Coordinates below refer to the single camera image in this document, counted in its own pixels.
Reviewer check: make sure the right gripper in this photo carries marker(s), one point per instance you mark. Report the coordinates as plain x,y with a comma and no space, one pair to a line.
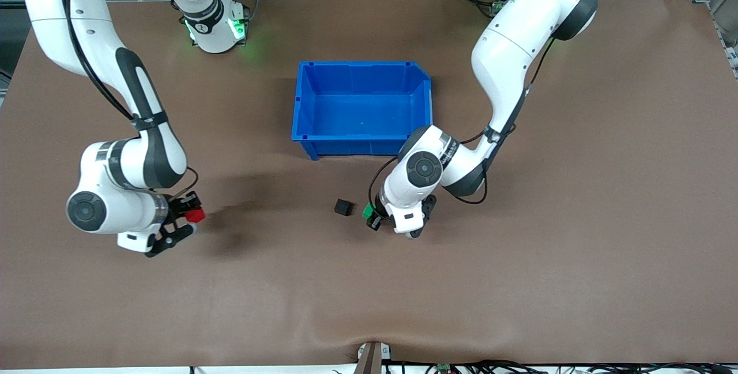
174,207

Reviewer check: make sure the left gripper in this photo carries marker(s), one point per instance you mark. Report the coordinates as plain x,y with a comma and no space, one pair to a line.
380,201

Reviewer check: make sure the small green cube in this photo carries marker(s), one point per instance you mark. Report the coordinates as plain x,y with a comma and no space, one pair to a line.
368,211

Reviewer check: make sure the small red cube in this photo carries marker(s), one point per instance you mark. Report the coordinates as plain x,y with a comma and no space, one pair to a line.
196,216

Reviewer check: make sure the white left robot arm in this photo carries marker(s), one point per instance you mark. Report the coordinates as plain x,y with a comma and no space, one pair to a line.
507,51

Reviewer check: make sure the small black cube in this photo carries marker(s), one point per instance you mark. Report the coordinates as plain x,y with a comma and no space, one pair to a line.
343,207

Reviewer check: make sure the blue plastic storage bin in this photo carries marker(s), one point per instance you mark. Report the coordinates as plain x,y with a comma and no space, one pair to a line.
360,109

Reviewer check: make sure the green terminal connector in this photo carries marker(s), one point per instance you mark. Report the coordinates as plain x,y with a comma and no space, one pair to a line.
443,367

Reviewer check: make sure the brown table mat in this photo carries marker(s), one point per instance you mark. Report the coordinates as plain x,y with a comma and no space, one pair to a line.
576,247

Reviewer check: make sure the aluminium camera post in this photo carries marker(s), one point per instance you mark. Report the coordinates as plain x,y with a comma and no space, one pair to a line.
373,359

